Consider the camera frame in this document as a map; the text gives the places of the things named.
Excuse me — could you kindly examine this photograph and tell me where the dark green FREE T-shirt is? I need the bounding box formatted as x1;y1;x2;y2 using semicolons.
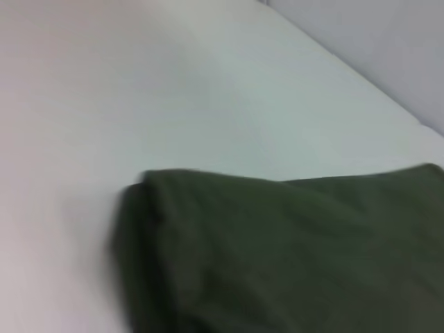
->
110;162;444;333

